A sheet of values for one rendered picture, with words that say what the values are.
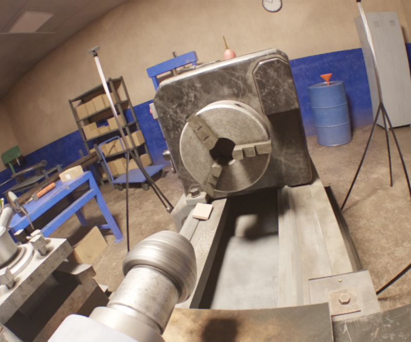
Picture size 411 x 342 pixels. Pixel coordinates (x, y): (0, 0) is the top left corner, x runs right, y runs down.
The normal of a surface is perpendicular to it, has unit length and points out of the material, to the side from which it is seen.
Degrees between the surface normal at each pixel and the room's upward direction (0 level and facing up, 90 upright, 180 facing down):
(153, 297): 53
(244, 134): 90
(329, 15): 90
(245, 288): 9
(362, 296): 0
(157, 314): 70
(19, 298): 90
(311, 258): 0
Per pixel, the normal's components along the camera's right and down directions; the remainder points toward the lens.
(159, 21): -0.24, 0.40
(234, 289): -0.40, -0.68
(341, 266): -0.29, -0.90
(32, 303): 0.92, -0.17
